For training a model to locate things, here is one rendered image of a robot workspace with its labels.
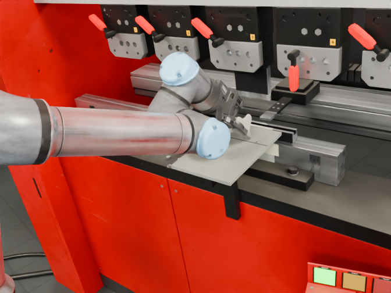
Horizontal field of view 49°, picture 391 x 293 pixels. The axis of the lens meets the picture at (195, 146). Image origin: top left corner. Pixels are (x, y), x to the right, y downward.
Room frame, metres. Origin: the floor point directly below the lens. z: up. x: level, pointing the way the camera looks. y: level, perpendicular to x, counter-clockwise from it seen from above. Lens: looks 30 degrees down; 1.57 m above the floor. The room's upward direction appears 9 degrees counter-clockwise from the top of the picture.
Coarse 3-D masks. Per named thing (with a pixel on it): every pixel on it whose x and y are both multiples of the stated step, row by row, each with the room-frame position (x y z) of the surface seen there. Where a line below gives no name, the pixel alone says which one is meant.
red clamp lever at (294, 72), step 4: (292, 52) 0.92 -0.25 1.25; (296, 52) 0.92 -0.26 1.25; (288, 56) 0.92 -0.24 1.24; (292, 56) 0.91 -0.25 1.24; (296, 56) 0.92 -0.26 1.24; (292, 60) 0.92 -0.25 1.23; (292, 64) 0.92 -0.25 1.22; (292, 68) 0.92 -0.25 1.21; (296, 68) 0.92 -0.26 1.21; (292, 72) 0.92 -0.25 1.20; (296, 72) 0.92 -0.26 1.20; (292, 76) 0.92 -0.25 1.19; (296, 76) 0.92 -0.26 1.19; (292, 80) 0.92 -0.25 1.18; (296, 80) 0.92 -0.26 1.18; (292, 84) 0.92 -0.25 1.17; (296, 84) 0.92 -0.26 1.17; (292, 88) 0.92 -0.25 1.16; (296, 88) 0.92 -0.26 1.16
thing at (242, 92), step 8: (240, 72) 1.09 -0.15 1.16; (248, 72) 1.08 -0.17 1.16; (256, 72) 1.06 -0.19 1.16; (264, 72) 1.04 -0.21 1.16; (240, 80) 1.09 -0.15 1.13; (248, 80) 1.08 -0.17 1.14; (256, 80) 1.06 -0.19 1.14; (264, 80) 1.05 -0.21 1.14; (240, 88) 1.10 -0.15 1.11; (248, 88) 1.08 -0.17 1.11; (256, 88) 1.06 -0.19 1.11; (264, 88) 1.05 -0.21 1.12; (248, 96) 1.09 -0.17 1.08; (256, 96) 1.07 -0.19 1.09; (264, 96) 1.06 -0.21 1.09
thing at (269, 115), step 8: (288, 80) 1.27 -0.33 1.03; (304, 80) 1.25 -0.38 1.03; (312, 80) 1.24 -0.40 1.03; (272, 88) 1.26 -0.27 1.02; (280, 88) 1.24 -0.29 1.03; (288, 88) 1.22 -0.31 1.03; (304, 88) 1.19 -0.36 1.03; (312, 88) 1.21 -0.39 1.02; (272, 96) 1.25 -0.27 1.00; (280, 96) 1.23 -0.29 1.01; (288, 96) 1.21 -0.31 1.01; (296, 96) 1.19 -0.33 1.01; (304, 96) 1.17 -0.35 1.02; (312, 96) 1.21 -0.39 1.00; (280, 104) 1.17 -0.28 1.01; (288, 104) 1.17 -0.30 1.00; (304, 104) 1.17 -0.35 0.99; (272, 112) 1.12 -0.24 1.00
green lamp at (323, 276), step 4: (316, 268) 0.67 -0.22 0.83; (316, 272) 0.67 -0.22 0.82; (320, 272) 0.67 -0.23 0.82; (324, 272) 0.66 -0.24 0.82; (328, 272) 0.66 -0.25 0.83; (332, 272) 0.66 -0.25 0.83; (316, 276) 0.67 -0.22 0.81; (320, 276) 0.67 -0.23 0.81; (324, 276) 0.66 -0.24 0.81; (328, 276) 0.66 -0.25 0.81; (332, 276) 0.65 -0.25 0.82; (316, 280) 0.67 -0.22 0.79; (320, 280) 0.67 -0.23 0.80; (324, 280) 0.66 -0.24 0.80; (328, 280) 0.66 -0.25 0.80; (332, 280) 0.65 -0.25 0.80; (328, 284) 0.66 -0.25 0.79; (332, 284) 0.65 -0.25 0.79
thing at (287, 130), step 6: (234, 120) 1.13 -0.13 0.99; (252, 120) 1.10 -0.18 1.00; (264, 126) 1.07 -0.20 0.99; (270, 126) 1.06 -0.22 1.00; (276, 126) 1.04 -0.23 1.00; (282, 126) 1.04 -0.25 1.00; (282, 132) 1.01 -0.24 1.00; (288, 132) 1.00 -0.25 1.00; (294, 132) 1.01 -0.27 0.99; (282, 138) 1.01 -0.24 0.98; (288, 138) 1.00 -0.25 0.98; (294, 138) 1.00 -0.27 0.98
